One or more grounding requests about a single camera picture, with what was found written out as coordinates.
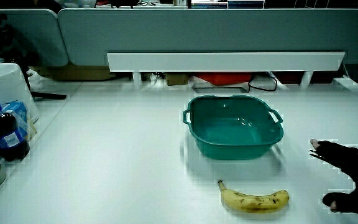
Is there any white desk shelf riser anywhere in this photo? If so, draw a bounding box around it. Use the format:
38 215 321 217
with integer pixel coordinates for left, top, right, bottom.
106 51 346 89

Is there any person's right hand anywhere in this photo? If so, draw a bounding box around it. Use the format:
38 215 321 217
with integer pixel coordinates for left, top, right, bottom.
309 138 358 223

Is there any black cable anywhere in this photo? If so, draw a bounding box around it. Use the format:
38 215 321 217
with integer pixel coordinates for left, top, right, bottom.
247 73 278 93

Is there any small cardboard box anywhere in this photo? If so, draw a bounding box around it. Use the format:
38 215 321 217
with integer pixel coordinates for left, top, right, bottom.
165 73 189 86

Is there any grey flat tray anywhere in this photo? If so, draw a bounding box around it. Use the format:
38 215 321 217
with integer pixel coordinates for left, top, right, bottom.
191 82 250 95

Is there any large grey partition panel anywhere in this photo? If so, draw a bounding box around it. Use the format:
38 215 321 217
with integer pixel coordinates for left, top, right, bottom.
57 7 358 67

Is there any yellow banana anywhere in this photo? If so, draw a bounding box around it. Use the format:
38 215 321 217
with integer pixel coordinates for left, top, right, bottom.
217 179 290 214

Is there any white plastic bucket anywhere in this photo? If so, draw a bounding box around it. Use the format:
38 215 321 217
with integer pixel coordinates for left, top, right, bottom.
0 62 40 124

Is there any black tripod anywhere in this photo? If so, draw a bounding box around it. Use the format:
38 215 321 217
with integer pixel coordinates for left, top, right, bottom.
0 6 68 101

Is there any white desk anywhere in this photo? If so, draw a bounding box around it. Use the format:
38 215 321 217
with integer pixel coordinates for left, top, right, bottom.
0 72 358 224

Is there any blue white packet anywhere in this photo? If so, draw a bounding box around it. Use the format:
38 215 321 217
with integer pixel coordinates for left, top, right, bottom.
1 101 37 141

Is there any green plastic basin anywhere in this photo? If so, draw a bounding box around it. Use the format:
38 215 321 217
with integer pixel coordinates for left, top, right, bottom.
182 94 285 161

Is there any dark soda bottle blue cap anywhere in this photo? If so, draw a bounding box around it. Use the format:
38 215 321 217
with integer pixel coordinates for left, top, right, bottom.
0 101 30 162

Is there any orange box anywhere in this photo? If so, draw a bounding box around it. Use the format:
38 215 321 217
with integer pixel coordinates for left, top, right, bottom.
194 72 254 86

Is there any small grey partition panel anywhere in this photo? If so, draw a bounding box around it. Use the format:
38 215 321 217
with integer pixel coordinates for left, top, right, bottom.
0 8 70 67

